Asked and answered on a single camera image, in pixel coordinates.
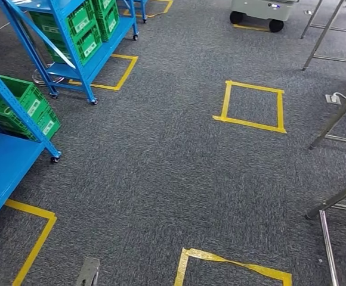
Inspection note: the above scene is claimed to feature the blue metal shelf rack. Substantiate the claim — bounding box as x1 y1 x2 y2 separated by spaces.
118 0 149 24
0 0 140 106
0 58 62 234

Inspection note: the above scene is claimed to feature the green plastic crate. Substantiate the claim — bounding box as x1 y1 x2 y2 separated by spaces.
29 0 97 45
0 74 51 124
45 21 103 67
96 3 120 43
91 0 116 13
0 105 61 142

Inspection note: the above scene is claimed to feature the white wheeled robot cart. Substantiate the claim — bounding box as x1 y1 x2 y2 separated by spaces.
229 0 300 33

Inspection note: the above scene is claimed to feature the white floor socket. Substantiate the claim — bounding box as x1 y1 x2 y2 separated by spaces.
325 94 341 106

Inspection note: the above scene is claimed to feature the steel table frame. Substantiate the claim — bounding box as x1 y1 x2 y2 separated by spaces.
309 85 346 151
300 0 346 72

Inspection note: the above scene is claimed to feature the stool with chrome base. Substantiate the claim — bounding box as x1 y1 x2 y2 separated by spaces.
32 62 65 88

